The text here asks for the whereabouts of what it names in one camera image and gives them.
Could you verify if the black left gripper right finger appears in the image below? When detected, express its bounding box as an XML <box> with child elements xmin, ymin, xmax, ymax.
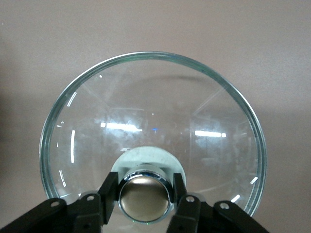
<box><xmin>167</xmin><ymin>172</ymin><xmax>274</xmax><ymax>233</ymax></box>

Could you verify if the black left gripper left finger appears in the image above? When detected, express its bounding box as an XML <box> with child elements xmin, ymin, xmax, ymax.
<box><xmin>0</xmin><ymin>171</ymin><xmax>120</xmax><ymax>233</ymax></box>

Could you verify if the glass lid with gold knob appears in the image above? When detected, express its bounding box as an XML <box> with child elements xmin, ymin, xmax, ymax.
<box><xmin>38</xmin><ymin>50</ymin><xmax>268</xmax><ymax>224</ymax></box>

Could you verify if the brown table cover mat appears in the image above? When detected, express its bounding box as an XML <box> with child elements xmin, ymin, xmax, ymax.
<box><xmin>0</xmin><ymin>0</ymin><xmax>311</xmax><ymax>233</ymax></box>

